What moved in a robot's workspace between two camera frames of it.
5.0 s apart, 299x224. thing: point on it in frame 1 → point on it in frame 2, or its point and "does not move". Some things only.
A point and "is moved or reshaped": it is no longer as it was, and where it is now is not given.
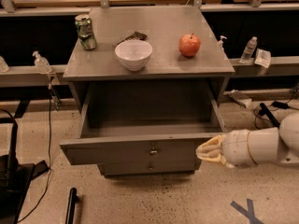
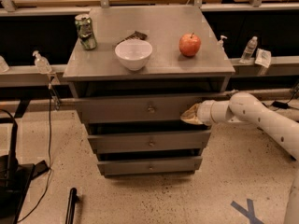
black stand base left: x=16 y=179 does not move
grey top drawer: x=154 y=127 is moved or reshaped
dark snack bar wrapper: x=137 y=35 does not move
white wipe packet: x=263 y=58 does not move
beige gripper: x=235 y=148 → x=205 y=113
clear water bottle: x=249 y=49 does not move
